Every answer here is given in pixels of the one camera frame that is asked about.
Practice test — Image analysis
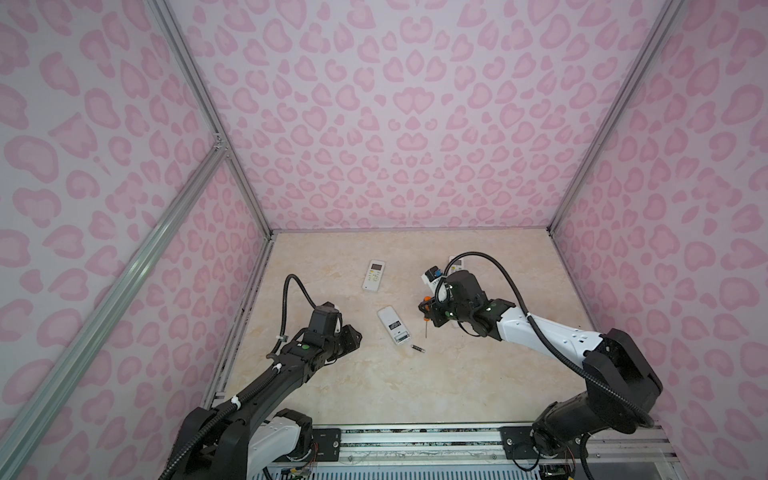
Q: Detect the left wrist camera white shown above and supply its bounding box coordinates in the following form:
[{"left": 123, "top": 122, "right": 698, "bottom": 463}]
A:
[{"left": 314, "top": 302, "right": 343, "bottom": 336}]

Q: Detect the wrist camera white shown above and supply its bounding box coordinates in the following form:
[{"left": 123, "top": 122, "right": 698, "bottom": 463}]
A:
[
  {"left": 314, "top": 302, "right": 343, "bottom": 336},
  {"left": 421, "top": 266, "right": 443, "bottom": 290}
]

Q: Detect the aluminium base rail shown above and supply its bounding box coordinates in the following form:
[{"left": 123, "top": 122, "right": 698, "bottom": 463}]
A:
[{"left": 246, "top": 418, "right": 686, "bottom": 479}]

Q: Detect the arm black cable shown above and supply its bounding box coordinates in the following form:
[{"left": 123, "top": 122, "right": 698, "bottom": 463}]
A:
[
  {"left": 440, "top": 251, "right": 655, "bottom": 428},
  {"left": 272, "top": 274, "right": 318, "bottom": 355}
]

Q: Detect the aluminium corner post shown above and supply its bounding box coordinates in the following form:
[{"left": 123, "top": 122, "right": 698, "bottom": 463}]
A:
[
  {"left": 145, "top": 0, "right": 273, "bottom": 239},
  {"left": 547, "top": 0, "right": 688, "bottom": 237}
]

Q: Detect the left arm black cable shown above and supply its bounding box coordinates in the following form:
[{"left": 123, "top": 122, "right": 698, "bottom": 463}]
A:
[{"left": 272, "top": 274, "right": 318, "bottom": 355}]

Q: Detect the red white remote control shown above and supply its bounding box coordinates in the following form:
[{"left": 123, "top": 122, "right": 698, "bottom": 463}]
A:
[{"left": 377, "top": 306, "right": 411, "bottom": 345}]

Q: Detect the white remote control right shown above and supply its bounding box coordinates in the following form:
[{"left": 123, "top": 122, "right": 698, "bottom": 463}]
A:
[{"left": 449, "top": 257, "right": 465, "bottom": 273}]

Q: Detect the aluminium left corner post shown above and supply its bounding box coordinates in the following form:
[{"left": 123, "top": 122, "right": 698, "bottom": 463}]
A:
[{"left": 145, "top": 0, "right": 273, "bottom": 239}]

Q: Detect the white remote control left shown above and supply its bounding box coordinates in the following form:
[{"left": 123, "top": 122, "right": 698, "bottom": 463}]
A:
[{"left": 362, "top": 260, "right": 386, "bottom": 292}]

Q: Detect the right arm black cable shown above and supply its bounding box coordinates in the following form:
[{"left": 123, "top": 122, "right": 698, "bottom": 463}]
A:
[{"left": 440, "top": 251, "right": 655, "bottom": 428}]

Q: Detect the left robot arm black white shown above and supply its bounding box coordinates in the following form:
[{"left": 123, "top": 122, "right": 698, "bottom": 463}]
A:
[{"left": 160, "top": 302, "right": 362, "bottom": 479}]

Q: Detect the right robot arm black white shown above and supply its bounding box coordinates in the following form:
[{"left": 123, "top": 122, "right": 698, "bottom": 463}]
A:
[{"left": 418, "top": 267, "right": 663, "bottom": 458}]

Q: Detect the aluminium right corner post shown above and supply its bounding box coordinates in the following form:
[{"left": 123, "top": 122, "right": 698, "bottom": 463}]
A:
[{"left": 547, "top": 0, "right": 688, "bottom": 237}]

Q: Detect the orange black screwdriver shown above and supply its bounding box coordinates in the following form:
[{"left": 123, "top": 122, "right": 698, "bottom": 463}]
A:
[{"left": 419, "top": 296, "right": 432, "bottom": 338}]

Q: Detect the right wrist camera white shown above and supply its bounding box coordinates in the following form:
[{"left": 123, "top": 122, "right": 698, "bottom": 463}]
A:
[{"left": 421, "top": 266, "right": 443, "bottom": 290}]

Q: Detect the aluminium diagonal frame bar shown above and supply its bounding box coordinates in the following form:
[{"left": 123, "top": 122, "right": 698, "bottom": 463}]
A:
[{"left": 1, "top": 145, "right": 228, "bottom": 479}]

